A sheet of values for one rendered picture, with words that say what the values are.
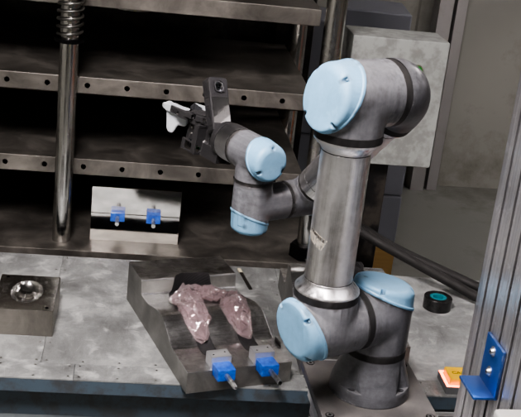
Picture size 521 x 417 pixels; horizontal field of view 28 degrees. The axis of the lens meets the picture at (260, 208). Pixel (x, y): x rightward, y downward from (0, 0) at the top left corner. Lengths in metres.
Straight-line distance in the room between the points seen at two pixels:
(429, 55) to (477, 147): 3.53
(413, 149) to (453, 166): 3.43
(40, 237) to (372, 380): 1.54
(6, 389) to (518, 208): 1.29
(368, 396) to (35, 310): 0.96
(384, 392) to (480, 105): 4.80
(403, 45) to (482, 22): 3.34
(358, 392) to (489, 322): 0.31
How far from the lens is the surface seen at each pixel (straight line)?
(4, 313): 2.60
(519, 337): 1.67
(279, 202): 2.00
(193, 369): 2.39
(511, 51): 6.62
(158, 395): 2.45
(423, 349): 2.75
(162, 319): 2.52
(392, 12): 5.27
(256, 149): 1.93
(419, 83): 1.75
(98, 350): 2.56
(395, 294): 1.88
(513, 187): 1.71
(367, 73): 1.69
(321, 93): 1.69
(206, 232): 3.34
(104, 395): 2.51
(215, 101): 2.07
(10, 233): 3.25
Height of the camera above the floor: 2.02
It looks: 20 degrees down
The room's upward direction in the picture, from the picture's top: 6 degrees clockwise
